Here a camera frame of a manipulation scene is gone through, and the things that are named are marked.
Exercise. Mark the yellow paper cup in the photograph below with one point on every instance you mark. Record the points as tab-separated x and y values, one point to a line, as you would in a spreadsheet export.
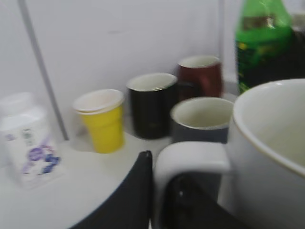
101	112

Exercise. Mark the black ceramic mug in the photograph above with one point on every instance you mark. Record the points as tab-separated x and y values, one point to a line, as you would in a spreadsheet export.
152	96

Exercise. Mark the dark red mug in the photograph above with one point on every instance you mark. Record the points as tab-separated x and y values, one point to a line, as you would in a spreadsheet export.
203	73

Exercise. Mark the green soda bottle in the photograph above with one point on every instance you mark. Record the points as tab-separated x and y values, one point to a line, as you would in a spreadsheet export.
263	33

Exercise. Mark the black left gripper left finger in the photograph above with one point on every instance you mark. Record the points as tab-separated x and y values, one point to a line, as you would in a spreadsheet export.
130	205

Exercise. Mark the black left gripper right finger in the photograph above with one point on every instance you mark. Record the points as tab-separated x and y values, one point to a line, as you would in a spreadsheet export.
187	206

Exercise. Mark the grey ceramic mug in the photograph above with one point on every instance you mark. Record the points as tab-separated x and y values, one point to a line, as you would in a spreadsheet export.
201	119

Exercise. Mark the white yogurt bottle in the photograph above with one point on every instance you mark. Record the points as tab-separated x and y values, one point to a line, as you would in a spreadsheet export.
25	130

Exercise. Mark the white ceramic mug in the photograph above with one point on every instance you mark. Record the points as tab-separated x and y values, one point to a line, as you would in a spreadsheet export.
264	158

